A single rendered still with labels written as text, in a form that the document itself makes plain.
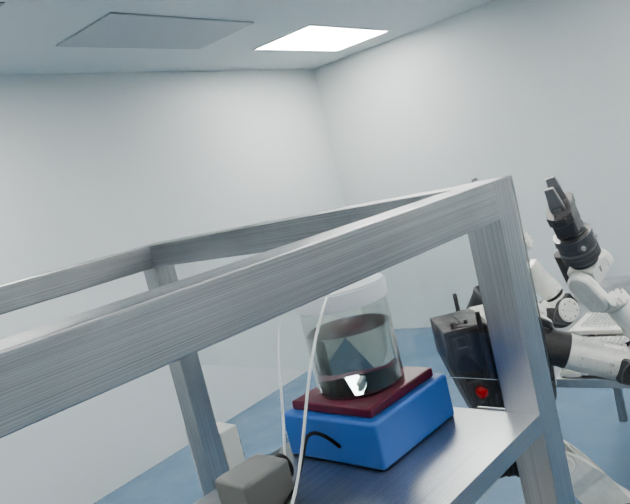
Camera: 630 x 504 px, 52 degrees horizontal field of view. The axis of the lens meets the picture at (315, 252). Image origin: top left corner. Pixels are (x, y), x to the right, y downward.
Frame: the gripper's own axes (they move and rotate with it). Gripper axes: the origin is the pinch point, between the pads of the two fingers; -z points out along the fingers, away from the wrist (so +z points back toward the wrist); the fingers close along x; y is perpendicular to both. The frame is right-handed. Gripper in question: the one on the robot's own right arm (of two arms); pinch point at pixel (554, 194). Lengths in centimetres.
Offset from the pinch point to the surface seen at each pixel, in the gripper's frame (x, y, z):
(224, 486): -90, -34, -18
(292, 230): -38, -39, -29
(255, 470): -87, -31, -17
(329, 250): -82, -4, -43
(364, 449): -77, -21, -8
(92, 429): 82, -360, 109
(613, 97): 409, -25, 141
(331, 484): -82, -25, -8
